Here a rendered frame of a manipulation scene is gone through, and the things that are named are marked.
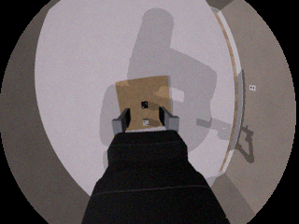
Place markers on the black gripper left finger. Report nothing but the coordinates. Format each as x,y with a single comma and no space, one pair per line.
120,124

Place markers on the brown square mat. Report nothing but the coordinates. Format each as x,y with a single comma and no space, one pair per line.
132,92

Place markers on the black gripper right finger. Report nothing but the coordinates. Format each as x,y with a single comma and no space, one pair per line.
169,121

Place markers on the grey die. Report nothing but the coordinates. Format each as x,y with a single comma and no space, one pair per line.
146,122

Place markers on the black die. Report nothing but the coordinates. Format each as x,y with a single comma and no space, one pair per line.
144,104

